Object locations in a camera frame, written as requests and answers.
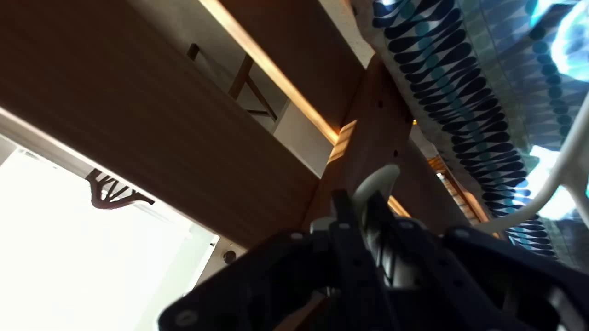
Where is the wooden bunk bed frame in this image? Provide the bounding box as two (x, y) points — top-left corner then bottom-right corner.
(0, 0), (494, 249)

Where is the blue patterned bedsheet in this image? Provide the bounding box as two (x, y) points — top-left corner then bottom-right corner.
(367, 0), (589, 271)

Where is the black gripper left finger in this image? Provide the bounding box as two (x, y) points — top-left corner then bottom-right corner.
(157, 187), (396, 331)

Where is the white coat hanger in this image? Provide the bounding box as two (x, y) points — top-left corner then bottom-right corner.
(350, 89), (589, 290)

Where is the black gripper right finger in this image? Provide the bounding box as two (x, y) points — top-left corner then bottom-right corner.
(367, 192), (589, 331)

